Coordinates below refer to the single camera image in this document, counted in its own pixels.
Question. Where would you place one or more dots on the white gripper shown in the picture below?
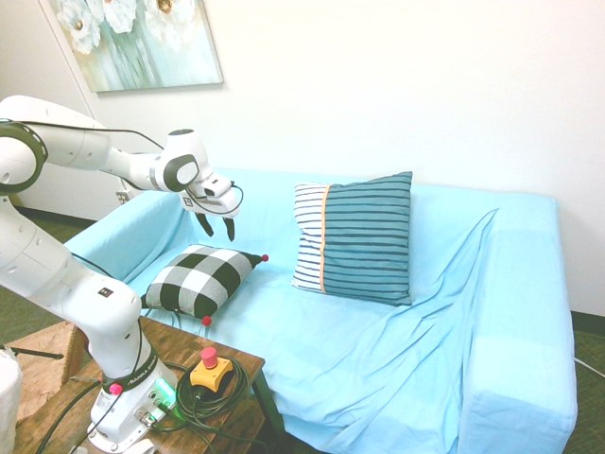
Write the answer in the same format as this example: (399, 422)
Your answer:
(223, 203)

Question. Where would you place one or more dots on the black white checkered pillow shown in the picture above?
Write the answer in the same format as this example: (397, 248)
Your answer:
(203, 279)

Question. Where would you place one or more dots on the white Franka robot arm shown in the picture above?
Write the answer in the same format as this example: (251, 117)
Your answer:
(85, 146)

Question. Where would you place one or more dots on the blue striped pillow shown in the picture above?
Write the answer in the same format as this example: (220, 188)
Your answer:
(364, 236)

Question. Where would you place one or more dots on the brown wooden table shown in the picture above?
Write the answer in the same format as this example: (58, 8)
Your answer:
(165, 341)

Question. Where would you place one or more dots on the yellow emergency stop button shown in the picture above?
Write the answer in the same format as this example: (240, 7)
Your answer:
(210, 376)

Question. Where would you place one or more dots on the floral canvas painting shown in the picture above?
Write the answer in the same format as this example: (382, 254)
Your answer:
(142, 47)

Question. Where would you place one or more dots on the sofa with light blue cover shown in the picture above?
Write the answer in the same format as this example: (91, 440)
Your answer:
(378, 359)

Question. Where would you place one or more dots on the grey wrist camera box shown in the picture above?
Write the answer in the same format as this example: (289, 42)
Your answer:
(215, 186)

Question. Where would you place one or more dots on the white wall outlet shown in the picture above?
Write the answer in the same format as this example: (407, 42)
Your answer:
(123, 196)

